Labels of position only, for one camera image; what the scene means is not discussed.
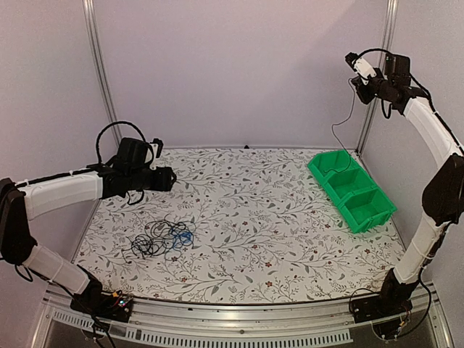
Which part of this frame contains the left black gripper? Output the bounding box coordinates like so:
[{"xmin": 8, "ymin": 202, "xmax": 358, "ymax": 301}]
[{"xmin": 128, "ymin": 166, "xmax": 177, "ymax": 191}]

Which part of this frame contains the thin black cable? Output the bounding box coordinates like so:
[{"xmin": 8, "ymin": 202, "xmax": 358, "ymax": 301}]
[{"xmin": 321, "ymin": 77, "xmax": 360, "ymax": 175}]

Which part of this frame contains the blue cable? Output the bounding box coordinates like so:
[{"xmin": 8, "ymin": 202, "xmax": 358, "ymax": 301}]
[{"xmin": 165, "ymin": 225, "xmax": 195, "ymax": 260}]

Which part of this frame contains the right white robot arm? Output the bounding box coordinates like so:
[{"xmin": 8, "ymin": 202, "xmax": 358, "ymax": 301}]
[{"xmin": 345, "ymin": 50, "xmax": 463, "ymax": 316}]

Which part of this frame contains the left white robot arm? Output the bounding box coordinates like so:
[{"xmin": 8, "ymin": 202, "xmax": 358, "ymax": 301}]
[{"xmin": 1, "ymin": 135, "xmax": 177, "ymax": 315}]

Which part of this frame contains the floral table mat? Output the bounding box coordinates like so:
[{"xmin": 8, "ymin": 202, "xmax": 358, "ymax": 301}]
[{"xmin": 75, "ymin": 149, "xmax": 404, "ymax": 304}]

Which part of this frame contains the green three-compartment bin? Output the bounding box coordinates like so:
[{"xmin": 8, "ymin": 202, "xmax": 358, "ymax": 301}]
[{"xmin": 307, "ymin": 150, "xmax": 397, "ymax": 233}]

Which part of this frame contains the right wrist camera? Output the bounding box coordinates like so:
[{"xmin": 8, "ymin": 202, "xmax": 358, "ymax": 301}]
[{"xmin": 345, "ymin": 52, "xmax": 377, "ymax": 80}]

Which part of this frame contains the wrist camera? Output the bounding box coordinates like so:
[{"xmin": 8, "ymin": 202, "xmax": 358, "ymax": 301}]
[
  {"xmin": 345, "ymin": 52, "xmax": 377, "ymax": 80},
  {"xmin": 150, "ymin": 138, "xmax": 164, "ymax": 170}
]

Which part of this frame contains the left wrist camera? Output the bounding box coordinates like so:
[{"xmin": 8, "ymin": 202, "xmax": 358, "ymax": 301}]
[{"xmin": 150, "ymin": 138, "xmax": 164, "ymax": 170}]

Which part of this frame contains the right aluminium frame post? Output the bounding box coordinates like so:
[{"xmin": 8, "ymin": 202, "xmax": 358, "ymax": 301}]
[{"xmin": 356, "ymin": 0, "xmax": 399, "ymax": 157}]

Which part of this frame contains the aluminium frame post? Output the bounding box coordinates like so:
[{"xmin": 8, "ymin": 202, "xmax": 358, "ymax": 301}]
[
  {"xmin": 356, "ymin": 0, "xmax": 399, "ymax": 157},
  {"xmin": 82, "ymin": 0, "xmax": 118, "ymax": 123}
]

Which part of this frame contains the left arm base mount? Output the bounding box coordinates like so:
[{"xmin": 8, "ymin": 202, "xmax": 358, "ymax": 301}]
[{"xmin": 70, "ymin": 290, "xmax": 133, "ymax": 323}]

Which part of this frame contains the left aluminium frame post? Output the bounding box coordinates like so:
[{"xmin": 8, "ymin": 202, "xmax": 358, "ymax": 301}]
[{"xmin": 82, "ymin": 0, "xmax": 118, "ymax": 123}]

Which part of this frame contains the front aluminium rail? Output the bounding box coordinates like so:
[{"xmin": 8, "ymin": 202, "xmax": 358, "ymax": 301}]
[{"xmin": 32, "ymin": 284, "xmax": 457, "ymax": 347}]

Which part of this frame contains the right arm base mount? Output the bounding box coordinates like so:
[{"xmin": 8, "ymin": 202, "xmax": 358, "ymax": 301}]
[{"xmin": 348, "ymin": 293, "xmax": 413, "ymax": 323}]

